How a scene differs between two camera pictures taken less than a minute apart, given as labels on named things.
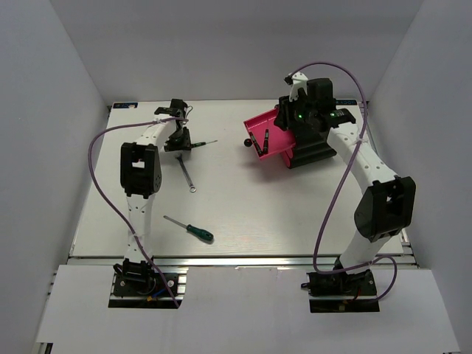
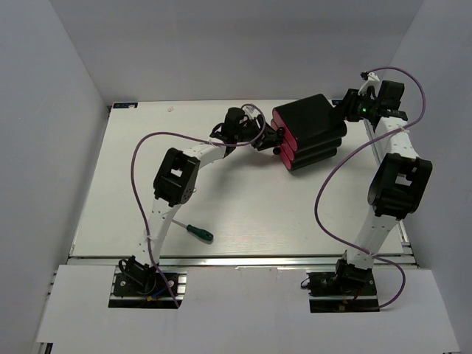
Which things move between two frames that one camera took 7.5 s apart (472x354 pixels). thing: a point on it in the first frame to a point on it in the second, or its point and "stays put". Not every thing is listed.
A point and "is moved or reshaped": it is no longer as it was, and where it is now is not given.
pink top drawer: (278, 139) is moved or reshaped
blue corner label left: (125, 105) stays put
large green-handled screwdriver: (193, 230) stays put
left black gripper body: (179, 140) to (251, 130)
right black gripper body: (296, 113) to (359, 105)
